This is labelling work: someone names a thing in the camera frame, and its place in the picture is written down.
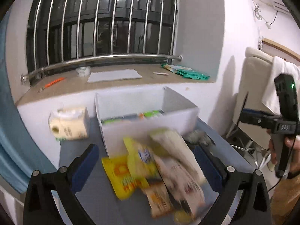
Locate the pale green snack bag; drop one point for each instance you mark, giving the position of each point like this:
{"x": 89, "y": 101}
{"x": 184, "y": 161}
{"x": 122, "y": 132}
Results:
{"x": 166, "y": 142}

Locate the green packets pile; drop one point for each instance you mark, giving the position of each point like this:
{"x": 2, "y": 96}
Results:
{"x": 185, "y": 72}

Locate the orange sleeve forearm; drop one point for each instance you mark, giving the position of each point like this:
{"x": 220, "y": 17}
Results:
{"x": 284, "y": 198}

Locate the orange beaded tool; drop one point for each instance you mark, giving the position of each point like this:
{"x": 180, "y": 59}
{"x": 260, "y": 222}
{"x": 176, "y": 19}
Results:
{"x": 51, "y": 83}

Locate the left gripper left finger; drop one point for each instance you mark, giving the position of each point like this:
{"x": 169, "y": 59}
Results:
{"x": 40, "y": 207}

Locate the yellow flat snack packet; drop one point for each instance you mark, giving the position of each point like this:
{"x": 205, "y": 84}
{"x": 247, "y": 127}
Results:
{"x": 119, "y": 176}

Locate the blue curtain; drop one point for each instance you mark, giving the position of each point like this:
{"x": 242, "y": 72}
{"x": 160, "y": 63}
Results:
{"x": 20, "y": 156}

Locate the white paper sheet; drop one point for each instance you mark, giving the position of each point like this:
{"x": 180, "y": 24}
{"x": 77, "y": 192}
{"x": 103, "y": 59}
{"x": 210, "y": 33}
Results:
{"x": 114, "y": 76}

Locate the steel window guard rail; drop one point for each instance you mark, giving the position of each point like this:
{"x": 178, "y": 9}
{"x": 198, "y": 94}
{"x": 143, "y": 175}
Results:
{"x": 65, "y": 34}

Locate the small wooden stick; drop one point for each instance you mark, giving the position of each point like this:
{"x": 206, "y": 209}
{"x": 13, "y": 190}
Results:
{"x": 161, "y": 73}

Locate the white storage box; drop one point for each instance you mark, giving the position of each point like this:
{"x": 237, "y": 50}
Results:
{"x": 135, "y": 112}

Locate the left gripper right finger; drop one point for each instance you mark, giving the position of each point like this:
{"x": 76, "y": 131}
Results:
{"x": 253, "y": 206}

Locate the tissue pack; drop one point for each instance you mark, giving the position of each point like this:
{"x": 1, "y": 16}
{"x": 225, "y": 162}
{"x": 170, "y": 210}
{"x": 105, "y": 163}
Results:
{"x": 69, "y": 123}

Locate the yellow blue-logo snack bag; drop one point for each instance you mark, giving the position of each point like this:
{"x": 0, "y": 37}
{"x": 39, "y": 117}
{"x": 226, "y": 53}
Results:
{"x": 140, "y": 162}

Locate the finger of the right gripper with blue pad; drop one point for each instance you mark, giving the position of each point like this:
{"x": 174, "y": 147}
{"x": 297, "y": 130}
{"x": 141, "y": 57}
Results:
{"x": 255, "y": 112}

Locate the orange-white small snack bag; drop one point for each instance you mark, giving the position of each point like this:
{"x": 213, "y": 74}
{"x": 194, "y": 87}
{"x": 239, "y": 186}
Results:
{"x": 158, "y": 199}

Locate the white noodle snack bag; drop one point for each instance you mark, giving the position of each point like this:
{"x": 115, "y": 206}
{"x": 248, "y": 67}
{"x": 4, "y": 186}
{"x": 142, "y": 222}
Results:
{"x": 181, "y": 185}

